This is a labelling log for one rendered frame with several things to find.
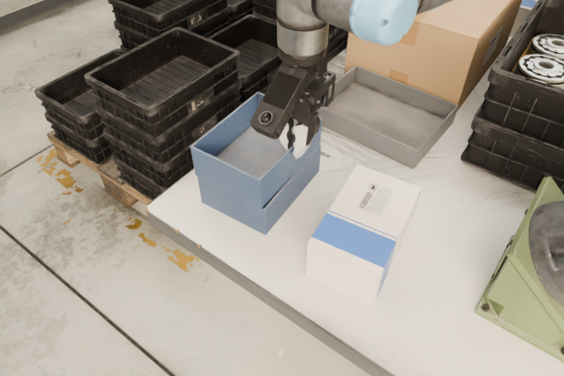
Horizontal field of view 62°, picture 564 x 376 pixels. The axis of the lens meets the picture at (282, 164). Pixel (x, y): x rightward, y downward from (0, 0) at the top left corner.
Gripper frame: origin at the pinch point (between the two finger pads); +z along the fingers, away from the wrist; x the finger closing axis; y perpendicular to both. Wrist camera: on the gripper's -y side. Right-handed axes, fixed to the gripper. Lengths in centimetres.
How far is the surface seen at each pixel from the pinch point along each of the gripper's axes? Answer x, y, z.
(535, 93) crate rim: -31.4, 27.4, -9.2
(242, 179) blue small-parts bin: 3.2, -10.0, -0.2
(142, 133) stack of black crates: 62, 14, 34
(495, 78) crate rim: -24.5, 27.6, -9.6
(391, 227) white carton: -20.7, -2.8, 3.3
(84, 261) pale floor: 78, -11, 82
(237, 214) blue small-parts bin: 5.4, -9.9, 10.2
